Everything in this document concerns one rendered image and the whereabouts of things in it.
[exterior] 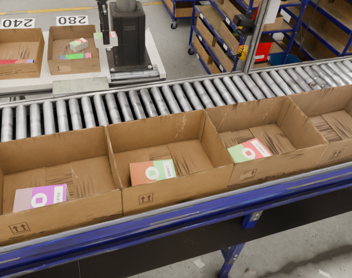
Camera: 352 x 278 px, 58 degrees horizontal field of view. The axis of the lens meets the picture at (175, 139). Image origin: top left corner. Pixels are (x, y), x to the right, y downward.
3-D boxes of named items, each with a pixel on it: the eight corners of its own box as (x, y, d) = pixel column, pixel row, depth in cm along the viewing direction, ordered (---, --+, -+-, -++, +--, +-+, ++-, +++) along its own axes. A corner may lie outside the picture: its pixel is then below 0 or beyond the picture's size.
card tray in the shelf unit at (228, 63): (214, 51, 290) (215, 41, 283) (243, 47, 298) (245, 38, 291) (232, 77, 264) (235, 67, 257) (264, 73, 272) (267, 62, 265)
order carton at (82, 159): (109, 154, 129) (105, 124, 117) (124, 217, 110) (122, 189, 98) (3, 174, 119) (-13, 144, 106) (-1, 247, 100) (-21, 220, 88)
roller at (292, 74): (290, 64, 207) (283, 68, 208) (341, 118, 174) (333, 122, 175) (291, 70, 211) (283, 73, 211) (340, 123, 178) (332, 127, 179)
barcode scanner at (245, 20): (228, 30, 184) (234, 12, 177) (245, 30, 188) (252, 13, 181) (233, 35, 180) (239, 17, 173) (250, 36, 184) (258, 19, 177)
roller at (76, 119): (78, 102, 176) (76, 95, 172) (91, 176, 143) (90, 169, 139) (69, 103, 175) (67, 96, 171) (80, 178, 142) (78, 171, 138)
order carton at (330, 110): (343, 110, 160) (359, 82, 147) (385, 153, 141) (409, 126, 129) (275, 122, 149) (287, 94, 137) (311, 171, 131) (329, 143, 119)
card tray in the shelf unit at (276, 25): (222, 8, 260) (224, -4, 253) (254, 5, 268) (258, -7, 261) (245, 33, 235) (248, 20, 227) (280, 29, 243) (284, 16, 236)
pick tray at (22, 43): (45, 42, 205) (41, 27, 198) (40, 78, 180) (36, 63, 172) (-3, 43, 200) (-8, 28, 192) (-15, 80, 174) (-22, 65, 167)
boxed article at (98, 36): (94, 42, 149) (93, 32, 146) (115, 39, 152) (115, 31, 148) (96, 48, 146) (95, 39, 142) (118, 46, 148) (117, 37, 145)
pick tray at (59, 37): (97, 38, 213) (95, 24, 206) (101, 71, 188) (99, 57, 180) (52, 40, 207) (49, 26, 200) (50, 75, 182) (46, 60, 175)
